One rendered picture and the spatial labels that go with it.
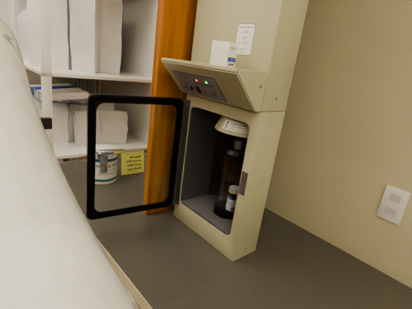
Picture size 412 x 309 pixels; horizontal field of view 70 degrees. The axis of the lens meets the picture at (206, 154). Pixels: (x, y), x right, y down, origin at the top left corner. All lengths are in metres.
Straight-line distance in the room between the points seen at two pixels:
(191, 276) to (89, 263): 0.69
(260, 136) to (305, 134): 0.43
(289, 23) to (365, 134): 0.49
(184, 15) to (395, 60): 0.67
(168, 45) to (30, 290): 0.89
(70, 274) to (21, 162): 0.10
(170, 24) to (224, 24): 0.19
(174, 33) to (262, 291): 0.82
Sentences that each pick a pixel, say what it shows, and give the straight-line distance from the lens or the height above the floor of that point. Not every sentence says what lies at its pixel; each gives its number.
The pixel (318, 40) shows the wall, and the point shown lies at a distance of 1.23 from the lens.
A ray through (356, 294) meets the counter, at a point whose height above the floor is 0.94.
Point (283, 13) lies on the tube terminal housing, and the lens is 0.81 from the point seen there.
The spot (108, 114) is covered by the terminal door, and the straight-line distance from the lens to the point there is 0.92.
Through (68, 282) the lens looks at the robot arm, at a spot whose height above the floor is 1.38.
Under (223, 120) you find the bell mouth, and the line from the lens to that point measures 0.93.
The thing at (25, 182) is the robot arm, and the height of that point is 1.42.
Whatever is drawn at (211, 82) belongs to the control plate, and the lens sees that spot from 0.81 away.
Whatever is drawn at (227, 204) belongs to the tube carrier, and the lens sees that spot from 1.01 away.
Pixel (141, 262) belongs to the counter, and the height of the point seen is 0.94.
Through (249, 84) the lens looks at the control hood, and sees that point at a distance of 0.74.
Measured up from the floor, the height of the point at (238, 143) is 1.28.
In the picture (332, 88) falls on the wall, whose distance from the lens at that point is 1.18.
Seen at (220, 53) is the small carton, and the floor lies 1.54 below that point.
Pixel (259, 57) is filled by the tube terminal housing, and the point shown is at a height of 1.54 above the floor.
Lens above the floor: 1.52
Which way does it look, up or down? 17 degrees down
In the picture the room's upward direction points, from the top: 8 degrees clockwise
